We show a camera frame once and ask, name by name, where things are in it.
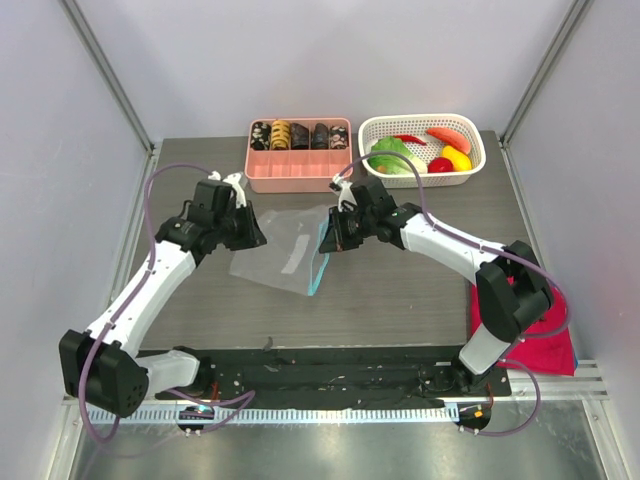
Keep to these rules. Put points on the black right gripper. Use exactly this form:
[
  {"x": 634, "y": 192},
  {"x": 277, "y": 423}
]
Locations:
[{"x": 338, "y": 231}]

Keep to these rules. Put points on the dark brown roll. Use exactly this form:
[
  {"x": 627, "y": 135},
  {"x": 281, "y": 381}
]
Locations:
[{"x": 300, "y": 137}]

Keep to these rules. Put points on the pink divided tray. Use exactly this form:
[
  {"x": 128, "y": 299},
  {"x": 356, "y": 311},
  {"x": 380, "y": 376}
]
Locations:
[{"x": 296, "y": 171}]

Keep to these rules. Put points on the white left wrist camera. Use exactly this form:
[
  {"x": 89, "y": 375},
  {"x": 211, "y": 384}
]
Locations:
[{"x": 237, "y": 181}]

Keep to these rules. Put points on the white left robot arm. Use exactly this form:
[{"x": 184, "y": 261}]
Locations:
[{"x": 102, "y": 364}]

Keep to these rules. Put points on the clear zip top bag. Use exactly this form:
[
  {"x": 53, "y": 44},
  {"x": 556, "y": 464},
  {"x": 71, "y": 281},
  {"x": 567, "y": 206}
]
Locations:
[{"x": 290, "y": 260}]

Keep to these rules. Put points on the green toy lettuce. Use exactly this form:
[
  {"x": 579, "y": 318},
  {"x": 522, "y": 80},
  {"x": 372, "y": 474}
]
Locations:
[{"x": 395, "y": 159}]

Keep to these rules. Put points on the white slotted cable duct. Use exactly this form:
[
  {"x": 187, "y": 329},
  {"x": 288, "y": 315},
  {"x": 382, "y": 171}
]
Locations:
[{"x": 191, "y": 414}]

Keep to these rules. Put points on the black floral sushi roll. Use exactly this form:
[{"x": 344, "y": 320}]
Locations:
[{"x": 260, "y": 136}]

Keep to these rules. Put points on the black pink roll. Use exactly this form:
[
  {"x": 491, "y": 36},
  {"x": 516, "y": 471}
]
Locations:
[{"x": 338, "y": 137}]

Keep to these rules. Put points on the toy watermelon slice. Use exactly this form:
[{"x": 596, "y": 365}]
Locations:
[{"x": 452, "y": 138}]

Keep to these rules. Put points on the yellow toy mango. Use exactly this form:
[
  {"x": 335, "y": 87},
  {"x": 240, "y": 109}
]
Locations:
[{"x": 460, "y": 161}]

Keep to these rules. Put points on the black blue roll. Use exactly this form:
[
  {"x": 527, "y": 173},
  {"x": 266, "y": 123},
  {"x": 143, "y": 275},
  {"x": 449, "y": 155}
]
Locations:
[{"x": 320, "y": 137}]

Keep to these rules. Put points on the red toy tomato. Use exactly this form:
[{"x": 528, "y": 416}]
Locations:
[{"x": 440, "y": 165}]

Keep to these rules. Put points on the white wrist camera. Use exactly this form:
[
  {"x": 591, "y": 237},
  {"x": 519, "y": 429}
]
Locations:
[
  {"x": 341, "y": 187},
  {"x": 237, "y": 181}
]

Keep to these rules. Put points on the yellow striped roll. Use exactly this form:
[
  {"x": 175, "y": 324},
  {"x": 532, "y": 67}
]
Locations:
[{"x": 280, "y": 138}]

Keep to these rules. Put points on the red toy chili pepper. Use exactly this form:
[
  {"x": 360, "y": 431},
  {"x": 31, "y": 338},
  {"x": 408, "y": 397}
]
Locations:
[{"x": 410, "y": 139}]

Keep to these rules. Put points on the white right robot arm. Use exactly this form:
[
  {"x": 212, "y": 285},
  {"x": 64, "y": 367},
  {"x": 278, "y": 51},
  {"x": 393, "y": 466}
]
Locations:
[{"x": 418, "y": 232}]

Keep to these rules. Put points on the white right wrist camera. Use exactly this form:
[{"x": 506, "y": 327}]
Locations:
[{"x": 341, "y": 187}]

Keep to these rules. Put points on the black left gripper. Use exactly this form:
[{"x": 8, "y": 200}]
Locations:
[{"x": 253, "y": 236}]

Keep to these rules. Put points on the red folded cloth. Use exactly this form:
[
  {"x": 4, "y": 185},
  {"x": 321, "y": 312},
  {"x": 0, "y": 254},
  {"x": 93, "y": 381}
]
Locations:
[{"x": 535, "y": 340}]

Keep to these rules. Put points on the white perforated basket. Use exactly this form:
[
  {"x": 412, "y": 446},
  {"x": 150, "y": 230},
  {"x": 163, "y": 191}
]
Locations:
[{"x": 377, "y": 128}]

